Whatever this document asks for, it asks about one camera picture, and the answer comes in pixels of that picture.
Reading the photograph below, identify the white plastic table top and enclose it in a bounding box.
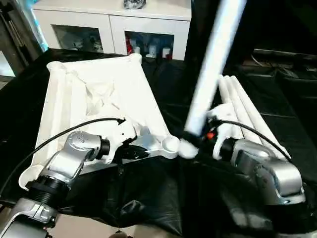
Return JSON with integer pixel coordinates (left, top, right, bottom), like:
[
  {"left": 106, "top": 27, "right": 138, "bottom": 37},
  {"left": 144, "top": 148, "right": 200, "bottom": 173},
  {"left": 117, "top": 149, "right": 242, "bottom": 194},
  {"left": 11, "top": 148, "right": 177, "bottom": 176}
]
[{"left": 18, "top": 53, "right": 179, "bottom": 191}]

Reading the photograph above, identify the black plastic mat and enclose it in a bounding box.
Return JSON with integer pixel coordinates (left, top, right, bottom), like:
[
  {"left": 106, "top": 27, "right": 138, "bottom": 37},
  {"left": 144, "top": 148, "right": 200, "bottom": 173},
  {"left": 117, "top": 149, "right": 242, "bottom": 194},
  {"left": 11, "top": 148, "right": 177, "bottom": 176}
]
[{"left": 0, "top": 48, "right": 317, "bottom": 238}]

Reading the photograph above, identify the long grey metal bar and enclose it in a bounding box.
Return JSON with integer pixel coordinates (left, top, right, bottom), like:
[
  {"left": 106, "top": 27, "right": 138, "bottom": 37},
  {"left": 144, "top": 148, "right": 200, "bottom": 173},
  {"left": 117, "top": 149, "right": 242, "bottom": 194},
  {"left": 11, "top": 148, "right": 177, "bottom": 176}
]
[{"left": 254, "top": 48, "right": 317, "bottom": 59}]

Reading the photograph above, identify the white cabinet with glass doors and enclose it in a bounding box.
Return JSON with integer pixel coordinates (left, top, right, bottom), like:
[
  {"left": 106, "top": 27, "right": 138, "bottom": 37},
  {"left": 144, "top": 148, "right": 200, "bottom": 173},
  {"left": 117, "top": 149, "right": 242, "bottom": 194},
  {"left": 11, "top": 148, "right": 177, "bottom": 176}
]
[{"left": 32, "top": 0, "right": 193, "bottom": 61}]

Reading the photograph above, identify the shiny crumpled foil object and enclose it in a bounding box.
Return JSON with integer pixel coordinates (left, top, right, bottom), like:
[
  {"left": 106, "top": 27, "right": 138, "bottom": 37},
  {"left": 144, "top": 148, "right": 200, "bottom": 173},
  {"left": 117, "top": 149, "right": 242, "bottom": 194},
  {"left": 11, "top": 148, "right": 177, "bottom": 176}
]
[{"left": 123, "top": 0, "right": 147, "bottom": 9}]

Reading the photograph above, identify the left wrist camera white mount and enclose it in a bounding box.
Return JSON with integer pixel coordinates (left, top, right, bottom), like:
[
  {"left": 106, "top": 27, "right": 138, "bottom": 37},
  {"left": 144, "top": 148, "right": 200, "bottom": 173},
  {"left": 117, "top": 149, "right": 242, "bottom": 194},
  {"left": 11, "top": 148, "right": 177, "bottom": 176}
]
[{"left": 100, "top": 120, "right": 139, "bottom": 166}]

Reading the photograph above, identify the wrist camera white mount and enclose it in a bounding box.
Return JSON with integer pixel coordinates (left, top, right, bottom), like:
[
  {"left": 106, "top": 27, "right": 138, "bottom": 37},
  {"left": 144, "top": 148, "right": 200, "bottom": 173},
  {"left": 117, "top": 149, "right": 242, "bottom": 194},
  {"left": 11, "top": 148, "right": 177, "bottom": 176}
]
[
  {"left": 205, "top": 104, "right": 236, "bottom": 159},
  {"left": 100, "top": 120, "right": 139, "bottom": 166}
]

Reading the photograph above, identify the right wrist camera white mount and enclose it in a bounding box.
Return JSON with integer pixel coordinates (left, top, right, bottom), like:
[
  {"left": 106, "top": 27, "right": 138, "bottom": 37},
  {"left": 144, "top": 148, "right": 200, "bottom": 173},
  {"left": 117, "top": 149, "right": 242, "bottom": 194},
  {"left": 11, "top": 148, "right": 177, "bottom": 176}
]
[{"left": 205, "top": 104, "right": 236, "bottom": 159}]

